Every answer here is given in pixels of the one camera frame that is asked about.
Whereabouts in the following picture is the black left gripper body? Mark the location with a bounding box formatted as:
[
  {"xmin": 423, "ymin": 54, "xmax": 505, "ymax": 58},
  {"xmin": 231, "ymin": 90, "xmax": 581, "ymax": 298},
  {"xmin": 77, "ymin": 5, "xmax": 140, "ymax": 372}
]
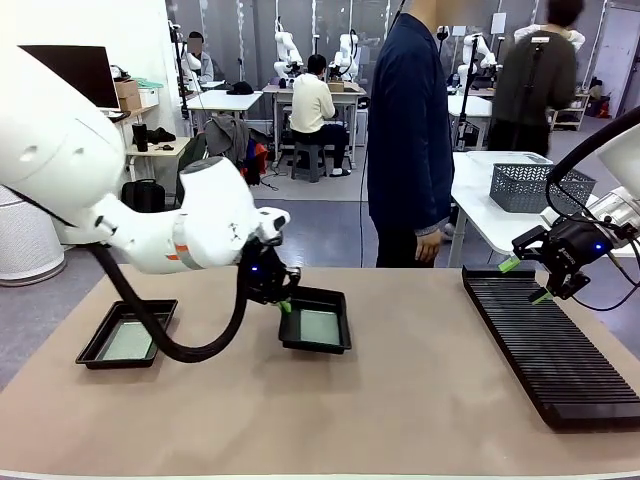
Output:
[{"xmin": 239, "ymin": 239, "xmax": 301, "ymax": 306}]

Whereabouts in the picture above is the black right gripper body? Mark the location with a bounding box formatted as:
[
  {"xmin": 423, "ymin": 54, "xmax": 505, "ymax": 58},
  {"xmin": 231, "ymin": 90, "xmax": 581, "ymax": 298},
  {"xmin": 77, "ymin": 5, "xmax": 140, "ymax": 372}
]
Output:
[{"xmin": 544, "ymin": 214, "xmax": 616, "ymax": 274}]

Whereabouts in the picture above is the black ESD tray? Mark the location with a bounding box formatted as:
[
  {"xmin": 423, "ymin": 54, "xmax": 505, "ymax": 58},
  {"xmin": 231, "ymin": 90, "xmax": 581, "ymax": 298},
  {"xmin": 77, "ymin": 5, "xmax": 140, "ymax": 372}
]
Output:
[
  {"xmin": 74, "ymin": 298, "xmax": 180, "ymax": 372},
  {"xmin": 277, "ymin": 286, "xmax": 353, "ymax": 357}
]

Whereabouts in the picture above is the green perforated circuit board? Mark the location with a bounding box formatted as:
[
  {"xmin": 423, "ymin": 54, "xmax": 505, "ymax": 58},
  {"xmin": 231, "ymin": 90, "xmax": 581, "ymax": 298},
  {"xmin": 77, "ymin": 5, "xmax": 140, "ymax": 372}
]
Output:
[
  {"xmin": 96, "ymin": 321, "xmax": 157, "ymax": 363},
  {"xmin": 297, "ymin": 308, "xmax": 343, "ymax": 348}
]

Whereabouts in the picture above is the person's right forearm navy sleeve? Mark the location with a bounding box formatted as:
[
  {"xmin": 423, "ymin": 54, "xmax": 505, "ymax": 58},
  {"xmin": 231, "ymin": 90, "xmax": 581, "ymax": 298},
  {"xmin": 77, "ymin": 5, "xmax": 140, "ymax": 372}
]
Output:
[{"xmin": 417, "ymin": 164, "xmax": 455, "ymax": 236}]

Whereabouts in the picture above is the person's right hand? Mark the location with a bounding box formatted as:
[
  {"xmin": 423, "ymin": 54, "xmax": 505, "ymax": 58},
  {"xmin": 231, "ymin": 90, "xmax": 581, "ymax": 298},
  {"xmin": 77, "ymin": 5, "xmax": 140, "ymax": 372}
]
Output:
[{"xmin": 414, "ymin": 228, "xmax": 444, "ymax": 265}]

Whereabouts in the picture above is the grey plastic mesh basket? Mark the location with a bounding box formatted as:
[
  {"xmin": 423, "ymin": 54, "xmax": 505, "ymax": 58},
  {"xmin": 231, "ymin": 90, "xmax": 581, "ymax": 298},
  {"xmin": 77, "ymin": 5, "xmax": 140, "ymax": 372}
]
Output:
[{"xmin": 489, "ymin": 162, "xmax": 598, "ymax": 215}]

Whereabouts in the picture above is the black slotted board rack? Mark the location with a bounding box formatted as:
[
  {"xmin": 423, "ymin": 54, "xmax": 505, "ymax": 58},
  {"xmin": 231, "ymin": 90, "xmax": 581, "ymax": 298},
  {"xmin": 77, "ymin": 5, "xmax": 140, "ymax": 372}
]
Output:
[{"xmin": 461, "ymin": 263, "xmax": 640, "ymax": 431}]

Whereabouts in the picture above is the large white side table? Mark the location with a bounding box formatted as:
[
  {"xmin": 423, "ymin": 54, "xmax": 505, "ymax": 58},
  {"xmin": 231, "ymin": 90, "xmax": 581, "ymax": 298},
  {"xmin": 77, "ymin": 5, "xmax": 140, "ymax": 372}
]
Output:
[{"xmin": 448, "ymin": 151, "xmax": 601, "ymax": 271}]

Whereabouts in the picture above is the orange and blue jacket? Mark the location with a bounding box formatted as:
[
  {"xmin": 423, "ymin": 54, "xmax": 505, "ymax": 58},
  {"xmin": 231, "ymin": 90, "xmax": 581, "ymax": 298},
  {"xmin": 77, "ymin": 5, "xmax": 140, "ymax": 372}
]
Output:
[{"xmin": 239, "ymin": 138, "xmax": 269, "ymax": 189}]

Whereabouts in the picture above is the grey plastic stool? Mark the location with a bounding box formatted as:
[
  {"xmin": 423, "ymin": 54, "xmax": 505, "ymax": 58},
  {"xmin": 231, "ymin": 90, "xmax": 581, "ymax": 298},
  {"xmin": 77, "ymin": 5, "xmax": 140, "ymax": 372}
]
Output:
[{"xmin": 290, "ymin": 141, "xmax": 327, "ymax": 184}]

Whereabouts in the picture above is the wooden shelf rack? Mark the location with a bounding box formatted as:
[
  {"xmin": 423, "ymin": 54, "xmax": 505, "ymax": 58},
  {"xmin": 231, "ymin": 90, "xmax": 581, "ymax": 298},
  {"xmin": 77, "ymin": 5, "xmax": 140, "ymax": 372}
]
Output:
[{"xmin": 552, "ymin": 91, "xmax": 591, "ymax": 133}]

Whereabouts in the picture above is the grey hoodie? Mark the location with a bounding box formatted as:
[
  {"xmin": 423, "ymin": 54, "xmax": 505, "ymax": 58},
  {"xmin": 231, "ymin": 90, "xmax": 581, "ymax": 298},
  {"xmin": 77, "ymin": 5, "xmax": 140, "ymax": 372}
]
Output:
[{"xmin": 203, "ymin": 114, "xmax": 252, "ymax": 169}]

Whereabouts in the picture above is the dark green striped jacket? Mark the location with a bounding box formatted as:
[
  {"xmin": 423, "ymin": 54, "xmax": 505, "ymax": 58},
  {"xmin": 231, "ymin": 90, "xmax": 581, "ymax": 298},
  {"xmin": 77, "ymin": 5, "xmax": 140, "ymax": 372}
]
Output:
[{"xmin": 175, "ymin": 131, "xmax": 211, "ymax": 201}]

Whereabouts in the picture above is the black backpack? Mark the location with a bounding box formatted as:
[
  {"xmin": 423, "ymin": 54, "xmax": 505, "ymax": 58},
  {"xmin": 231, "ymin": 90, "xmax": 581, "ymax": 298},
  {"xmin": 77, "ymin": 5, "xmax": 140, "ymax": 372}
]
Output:
[{"xmin": 121, "ymin": 178, "xmax": 169, "ymax": 214}]

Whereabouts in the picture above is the white background table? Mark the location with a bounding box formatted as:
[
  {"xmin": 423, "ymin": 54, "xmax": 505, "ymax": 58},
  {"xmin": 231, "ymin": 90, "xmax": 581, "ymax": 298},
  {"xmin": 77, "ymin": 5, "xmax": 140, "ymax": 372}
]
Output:
[
  {"xmin": 447, "ymin": 93, "xmax": 496, "ymax": 151},
  {"xmin": 185, "ymin": 89, "xmax": 265, "ymax": 136}
]

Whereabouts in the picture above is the person in olive sweater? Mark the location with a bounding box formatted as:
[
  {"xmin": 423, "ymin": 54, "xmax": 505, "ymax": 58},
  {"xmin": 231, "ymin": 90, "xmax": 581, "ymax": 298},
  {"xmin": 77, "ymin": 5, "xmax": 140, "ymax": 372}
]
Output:
[{"xmin": 487, "ymin": 0, "xmax": 580, "ymax": 157}]

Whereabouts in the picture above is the small wooden side table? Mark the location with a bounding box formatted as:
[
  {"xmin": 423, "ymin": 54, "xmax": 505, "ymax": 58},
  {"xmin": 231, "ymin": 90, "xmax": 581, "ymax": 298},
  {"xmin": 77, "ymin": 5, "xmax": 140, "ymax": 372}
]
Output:
[{"xmin": 122, "ymin": 136, "xmax": 192, "ymax": 184}]

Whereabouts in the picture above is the person in navy jacket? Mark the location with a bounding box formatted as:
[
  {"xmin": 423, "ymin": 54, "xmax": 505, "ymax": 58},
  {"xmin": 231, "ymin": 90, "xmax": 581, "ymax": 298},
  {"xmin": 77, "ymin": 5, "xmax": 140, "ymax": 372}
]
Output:
[{"xmin": 367, "ymin": 0, "xmax": 455, "ymax": 269}]

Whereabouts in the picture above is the person in cream top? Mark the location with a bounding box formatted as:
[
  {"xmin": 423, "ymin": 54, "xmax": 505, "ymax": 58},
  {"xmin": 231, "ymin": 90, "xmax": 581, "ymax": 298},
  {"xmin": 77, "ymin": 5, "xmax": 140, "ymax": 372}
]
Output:
[{"xmin": 288, "ymin": 53, "xmax": 352, "ymax": 179}]

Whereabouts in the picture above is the grey door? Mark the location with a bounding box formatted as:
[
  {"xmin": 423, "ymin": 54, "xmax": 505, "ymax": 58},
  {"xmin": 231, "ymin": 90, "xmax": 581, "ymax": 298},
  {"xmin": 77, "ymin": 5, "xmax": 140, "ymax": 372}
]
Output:
[{"xmin": 594, "ymin": 0, "xmax": 640, "ymax": 121}]

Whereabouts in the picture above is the seated person in white jacket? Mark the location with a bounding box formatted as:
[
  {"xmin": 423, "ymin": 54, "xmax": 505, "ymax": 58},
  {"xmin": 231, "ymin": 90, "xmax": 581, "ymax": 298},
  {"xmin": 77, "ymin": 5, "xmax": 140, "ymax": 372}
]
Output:
[{"xmin": 180, "ymin": 30, "xmax": 216, "ymax": 86}]

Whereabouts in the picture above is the brown cardboard box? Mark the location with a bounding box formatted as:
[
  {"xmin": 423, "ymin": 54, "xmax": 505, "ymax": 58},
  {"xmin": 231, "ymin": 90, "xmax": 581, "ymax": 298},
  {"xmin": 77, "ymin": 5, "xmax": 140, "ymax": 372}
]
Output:
[{"xmin": 113, "ymin": 78, "xmax": 143, "ymax": 113}]

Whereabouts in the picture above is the white cylindrical air purifier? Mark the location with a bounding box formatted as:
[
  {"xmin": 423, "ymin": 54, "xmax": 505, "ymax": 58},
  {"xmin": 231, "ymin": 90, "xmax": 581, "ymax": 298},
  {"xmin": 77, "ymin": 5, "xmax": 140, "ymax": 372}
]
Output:
[{"xmin": 0, "ymin": 184, "xmax": 67, "ymax": 288}]

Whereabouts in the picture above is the black computer monitor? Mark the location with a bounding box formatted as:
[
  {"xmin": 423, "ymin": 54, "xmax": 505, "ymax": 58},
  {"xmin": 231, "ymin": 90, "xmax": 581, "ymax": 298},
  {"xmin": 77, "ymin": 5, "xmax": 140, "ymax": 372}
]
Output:
[{"xmin": 17, "ymin": 44, "xmax": 121, "ymax": 111}]

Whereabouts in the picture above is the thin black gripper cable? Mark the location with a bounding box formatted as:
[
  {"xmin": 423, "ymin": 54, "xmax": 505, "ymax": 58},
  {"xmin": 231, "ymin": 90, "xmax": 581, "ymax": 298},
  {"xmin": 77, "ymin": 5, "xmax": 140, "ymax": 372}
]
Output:
[{"xmin": 569, "ymin": 234, "xmax": 640, "ymax": 312}]

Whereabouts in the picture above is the right arm braided cable conduit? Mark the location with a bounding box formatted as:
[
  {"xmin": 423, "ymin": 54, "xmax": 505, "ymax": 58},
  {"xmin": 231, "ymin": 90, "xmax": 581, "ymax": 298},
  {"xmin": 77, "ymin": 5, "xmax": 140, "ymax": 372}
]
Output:
[{"xmin": 544, "ymin": 104, "xmax": 640, "ymax": 224}]

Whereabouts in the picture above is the arm braided cable conduit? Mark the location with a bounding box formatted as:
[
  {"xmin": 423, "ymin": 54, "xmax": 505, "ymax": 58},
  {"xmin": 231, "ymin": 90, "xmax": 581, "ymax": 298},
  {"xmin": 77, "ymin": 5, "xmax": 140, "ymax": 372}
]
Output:
[
  {"xmin": 544, "ymin": 104, "xmax": 640, "ymax": 224},
  {"xmin": 88, "ymin": 238, "xmax": 254, "ymax": 365}
]

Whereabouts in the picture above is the left arm braided cable conduit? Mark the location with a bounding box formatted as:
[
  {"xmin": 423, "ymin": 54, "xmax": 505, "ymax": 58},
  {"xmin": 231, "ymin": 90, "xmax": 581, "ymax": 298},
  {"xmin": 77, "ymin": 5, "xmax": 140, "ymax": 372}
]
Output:
[{"xmin": 88, "ymin": 238, "xmax": 254, "ymax": 365}]

